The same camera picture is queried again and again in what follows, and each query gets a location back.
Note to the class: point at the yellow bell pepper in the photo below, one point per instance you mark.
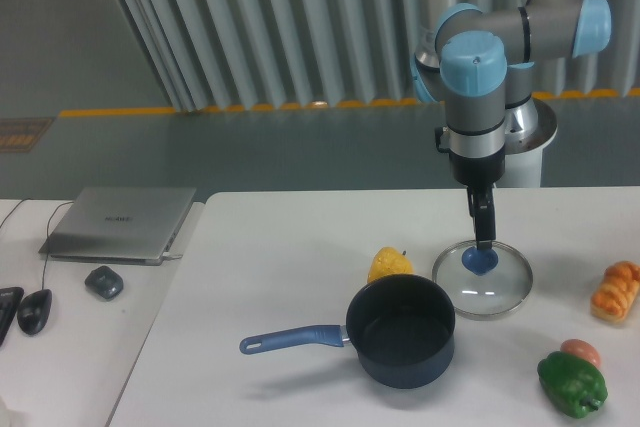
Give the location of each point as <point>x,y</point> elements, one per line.
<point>389,261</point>

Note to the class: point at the green bell pepper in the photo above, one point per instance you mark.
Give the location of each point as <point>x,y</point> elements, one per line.
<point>573,385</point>

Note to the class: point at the orange braided bread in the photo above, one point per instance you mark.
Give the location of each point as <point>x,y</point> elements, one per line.
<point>616,293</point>

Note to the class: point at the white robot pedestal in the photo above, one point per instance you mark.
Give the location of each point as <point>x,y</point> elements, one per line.
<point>530,126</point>

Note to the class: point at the silver laptop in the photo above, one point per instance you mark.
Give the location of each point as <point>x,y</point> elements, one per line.
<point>124,225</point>

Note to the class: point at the glass pot lid blue knob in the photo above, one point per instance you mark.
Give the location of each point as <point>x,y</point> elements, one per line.
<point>483,284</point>

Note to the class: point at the black computer mouse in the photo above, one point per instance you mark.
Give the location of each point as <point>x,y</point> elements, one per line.
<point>33,312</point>

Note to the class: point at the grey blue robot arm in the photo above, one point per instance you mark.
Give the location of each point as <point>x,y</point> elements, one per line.
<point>474,51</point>

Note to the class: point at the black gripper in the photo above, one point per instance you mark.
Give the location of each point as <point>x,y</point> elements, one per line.
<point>480,173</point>

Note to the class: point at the dark blue saucepan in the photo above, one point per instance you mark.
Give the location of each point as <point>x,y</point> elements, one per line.
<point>401,326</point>

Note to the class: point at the white folding partition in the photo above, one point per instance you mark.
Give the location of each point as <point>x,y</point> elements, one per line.
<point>249,54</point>

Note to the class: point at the brown egg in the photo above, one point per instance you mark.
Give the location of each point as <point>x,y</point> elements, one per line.
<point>583,350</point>

